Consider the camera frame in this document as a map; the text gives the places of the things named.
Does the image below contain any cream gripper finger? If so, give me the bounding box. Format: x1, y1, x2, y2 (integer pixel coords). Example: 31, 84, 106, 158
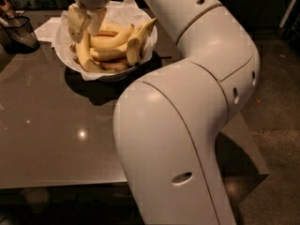
87, 7, 107, 37
67, 4, 91, 43

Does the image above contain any long banana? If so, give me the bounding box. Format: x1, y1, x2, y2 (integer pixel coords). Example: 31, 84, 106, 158
76, 31, 104, 73

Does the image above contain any white bowl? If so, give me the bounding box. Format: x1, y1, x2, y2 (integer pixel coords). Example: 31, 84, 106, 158
54, 1, 158, 83

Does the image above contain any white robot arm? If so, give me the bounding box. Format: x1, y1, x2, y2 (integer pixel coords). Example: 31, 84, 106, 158
113, 0, 260, 225

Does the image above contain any top back banana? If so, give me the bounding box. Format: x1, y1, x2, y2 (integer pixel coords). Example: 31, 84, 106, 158
98, 22, 124, 36

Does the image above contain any upper middle banana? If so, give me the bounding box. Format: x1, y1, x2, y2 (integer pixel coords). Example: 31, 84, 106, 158
90, 24, 134, 50

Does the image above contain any white paper bowl liner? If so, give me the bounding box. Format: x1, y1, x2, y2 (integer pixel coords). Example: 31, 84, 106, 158
60, 0, 158, 82

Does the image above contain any lower middle banana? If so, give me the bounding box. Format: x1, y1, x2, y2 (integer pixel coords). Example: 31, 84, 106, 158
90, 44, 128, 62

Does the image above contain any bottom bruised banana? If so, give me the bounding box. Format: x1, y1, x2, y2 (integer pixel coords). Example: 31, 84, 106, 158
97, 59, 128, 72

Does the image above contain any white paper sheet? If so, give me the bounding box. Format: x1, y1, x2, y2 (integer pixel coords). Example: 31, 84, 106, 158
35, 17, 61, 43

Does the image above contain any dark mesh basket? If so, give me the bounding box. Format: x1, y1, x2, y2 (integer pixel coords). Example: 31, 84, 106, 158
0, 16, 39, 53

